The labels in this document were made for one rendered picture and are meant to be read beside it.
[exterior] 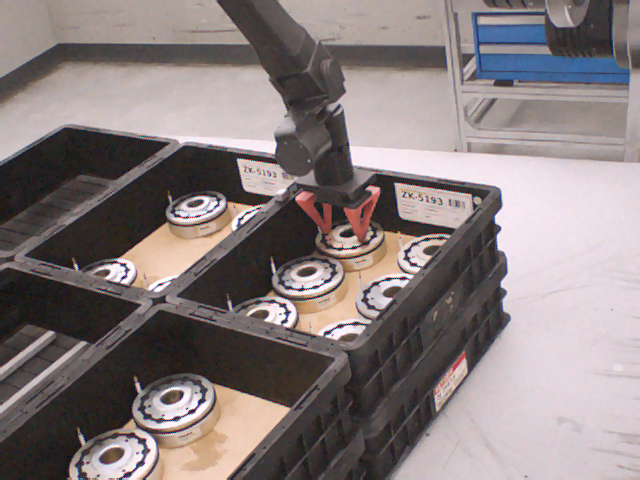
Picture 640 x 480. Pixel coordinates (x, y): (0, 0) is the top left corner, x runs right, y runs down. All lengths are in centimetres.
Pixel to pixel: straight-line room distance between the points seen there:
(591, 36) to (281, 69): 91
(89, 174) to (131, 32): 323
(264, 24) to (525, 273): 62
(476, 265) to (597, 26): 81
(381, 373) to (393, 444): 11
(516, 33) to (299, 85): 197
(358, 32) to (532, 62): 136
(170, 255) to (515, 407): 59
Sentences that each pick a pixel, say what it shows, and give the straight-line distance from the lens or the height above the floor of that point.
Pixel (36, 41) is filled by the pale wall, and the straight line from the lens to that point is 536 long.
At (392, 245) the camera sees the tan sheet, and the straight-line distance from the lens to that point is 149.
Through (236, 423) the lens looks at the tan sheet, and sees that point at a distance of 122.
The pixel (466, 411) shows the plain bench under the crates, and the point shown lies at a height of 70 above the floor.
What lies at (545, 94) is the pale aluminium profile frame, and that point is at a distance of 330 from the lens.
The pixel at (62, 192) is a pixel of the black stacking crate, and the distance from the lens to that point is 191.
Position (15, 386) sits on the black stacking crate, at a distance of 142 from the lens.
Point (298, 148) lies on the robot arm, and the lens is 130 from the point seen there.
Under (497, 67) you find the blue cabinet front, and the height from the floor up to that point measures 36.
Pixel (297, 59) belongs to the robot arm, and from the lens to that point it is 131.
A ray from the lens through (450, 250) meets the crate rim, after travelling 128.
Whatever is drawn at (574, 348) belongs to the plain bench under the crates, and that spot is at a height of 70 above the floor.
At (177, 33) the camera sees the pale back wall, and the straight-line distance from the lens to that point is 497.
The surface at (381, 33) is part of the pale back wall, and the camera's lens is 443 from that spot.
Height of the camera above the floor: 160
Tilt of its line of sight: 30 degrees down
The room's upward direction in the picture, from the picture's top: 11 degrees counter-clockwise
